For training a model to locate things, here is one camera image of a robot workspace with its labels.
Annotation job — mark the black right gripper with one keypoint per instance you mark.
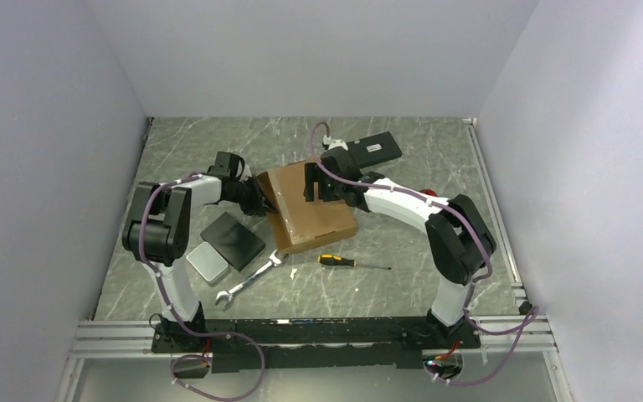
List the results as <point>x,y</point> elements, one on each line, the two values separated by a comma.
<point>314,173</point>

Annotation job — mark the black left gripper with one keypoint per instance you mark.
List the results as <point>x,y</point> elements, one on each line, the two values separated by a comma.
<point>259,205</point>

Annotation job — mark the brown cardboard express box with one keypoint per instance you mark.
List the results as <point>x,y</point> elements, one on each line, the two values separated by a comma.
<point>298,225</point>

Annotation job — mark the red handled box cutter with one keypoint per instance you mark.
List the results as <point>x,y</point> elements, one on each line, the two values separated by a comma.
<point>429,192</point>

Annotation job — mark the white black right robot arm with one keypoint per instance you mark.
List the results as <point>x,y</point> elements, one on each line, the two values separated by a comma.
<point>460,242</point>

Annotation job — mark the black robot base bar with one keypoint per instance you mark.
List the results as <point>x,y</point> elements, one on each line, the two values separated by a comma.
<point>238,344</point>

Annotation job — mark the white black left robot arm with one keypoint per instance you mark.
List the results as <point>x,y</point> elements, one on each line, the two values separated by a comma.
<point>156,230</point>

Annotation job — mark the black flat box with label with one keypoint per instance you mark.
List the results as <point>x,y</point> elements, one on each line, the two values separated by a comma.
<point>375,149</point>

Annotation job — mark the dark grey flat slab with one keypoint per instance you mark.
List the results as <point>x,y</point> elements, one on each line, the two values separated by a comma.
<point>237,244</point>

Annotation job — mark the silver open-end wrench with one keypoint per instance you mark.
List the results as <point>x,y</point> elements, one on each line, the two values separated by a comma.
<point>225,298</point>

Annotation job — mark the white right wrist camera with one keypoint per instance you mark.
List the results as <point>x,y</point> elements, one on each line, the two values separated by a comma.
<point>328,144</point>

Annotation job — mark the yellow black handled screwdriver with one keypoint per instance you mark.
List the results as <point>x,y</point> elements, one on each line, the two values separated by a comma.
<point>339,261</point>

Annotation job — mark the aluminium table edge rail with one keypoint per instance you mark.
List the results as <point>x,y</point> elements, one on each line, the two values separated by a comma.
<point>502,239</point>

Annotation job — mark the front aluminium frame rail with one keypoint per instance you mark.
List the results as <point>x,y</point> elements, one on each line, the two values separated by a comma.
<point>102,340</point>

